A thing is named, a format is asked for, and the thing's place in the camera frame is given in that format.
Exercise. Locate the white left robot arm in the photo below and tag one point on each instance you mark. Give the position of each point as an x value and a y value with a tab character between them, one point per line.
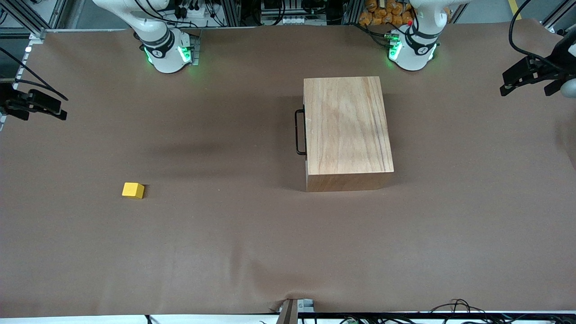
414	49

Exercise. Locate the metal bracket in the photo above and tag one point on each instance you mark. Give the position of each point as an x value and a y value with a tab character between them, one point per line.
288	312

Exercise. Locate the light wooden box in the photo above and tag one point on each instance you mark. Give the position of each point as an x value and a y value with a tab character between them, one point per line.
346	126

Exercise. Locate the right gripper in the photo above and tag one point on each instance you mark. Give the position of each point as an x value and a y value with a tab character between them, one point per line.
9	101

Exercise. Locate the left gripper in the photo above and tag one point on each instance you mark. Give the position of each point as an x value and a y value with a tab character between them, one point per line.
545	72

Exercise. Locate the white perforated rail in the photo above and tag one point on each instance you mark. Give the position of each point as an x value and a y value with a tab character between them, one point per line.
22	58

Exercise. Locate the orange items pile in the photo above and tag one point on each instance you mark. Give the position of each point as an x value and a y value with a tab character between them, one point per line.
382	15

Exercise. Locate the brown table cover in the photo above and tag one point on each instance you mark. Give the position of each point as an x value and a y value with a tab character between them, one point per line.
225	247

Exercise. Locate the white power strip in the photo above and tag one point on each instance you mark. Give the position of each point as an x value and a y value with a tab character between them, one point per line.
290	20

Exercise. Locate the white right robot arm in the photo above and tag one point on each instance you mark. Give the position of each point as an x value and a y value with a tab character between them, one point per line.
164	49

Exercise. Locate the yellow block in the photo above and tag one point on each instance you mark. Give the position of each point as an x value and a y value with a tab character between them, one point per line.
132	190

